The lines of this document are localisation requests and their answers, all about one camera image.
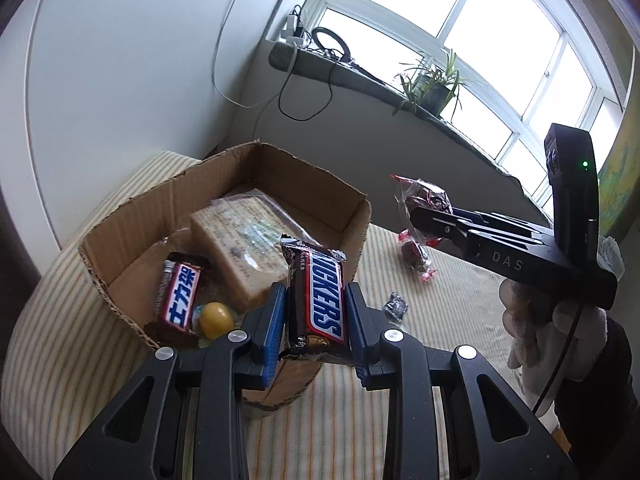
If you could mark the red-wrapped dark snack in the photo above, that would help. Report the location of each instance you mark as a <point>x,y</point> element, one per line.
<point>422,195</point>

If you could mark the brown chocolate bar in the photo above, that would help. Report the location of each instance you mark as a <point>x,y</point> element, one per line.
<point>317,300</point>
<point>177,295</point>

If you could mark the person's right hand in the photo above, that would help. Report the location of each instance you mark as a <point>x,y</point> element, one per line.
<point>540,340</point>

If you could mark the cardboard box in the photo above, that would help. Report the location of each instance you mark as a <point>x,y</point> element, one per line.
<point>150,240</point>

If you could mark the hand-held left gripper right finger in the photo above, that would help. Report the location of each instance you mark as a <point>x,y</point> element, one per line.
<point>357,335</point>

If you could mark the white wardrobe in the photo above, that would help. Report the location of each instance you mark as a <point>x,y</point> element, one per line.
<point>125,75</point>

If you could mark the person's right forearm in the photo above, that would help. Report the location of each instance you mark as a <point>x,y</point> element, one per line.
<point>600,400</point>

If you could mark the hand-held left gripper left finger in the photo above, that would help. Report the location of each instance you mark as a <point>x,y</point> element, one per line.
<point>272,330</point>

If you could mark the white power strip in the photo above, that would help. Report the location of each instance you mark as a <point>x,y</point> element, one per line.
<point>292,25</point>

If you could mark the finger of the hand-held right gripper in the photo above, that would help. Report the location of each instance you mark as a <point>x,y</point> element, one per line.
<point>435,227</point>
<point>492,222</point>

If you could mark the large clear-wrapped biscuit pack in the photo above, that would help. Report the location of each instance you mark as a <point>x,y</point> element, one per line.
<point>235,240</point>

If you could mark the white-framed window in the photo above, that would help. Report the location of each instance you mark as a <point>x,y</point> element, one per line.
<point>475,25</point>

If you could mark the small black candy packet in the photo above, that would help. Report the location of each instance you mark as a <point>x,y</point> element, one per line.
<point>395,306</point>

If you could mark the wall map poster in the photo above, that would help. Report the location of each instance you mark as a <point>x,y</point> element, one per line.
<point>622,160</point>

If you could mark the striped table cloth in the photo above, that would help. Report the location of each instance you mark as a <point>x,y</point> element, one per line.
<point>450,320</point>

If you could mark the potted spider plant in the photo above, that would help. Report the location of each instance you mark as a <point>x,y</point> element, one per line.
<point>432,85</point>

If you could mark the brown wrapped candy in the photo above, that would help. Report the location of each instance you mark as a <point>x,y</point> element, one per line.
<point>415,255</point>

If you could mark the yellow ball candy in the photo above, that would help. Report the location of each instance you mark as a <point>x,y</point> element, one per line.
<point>215,319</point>

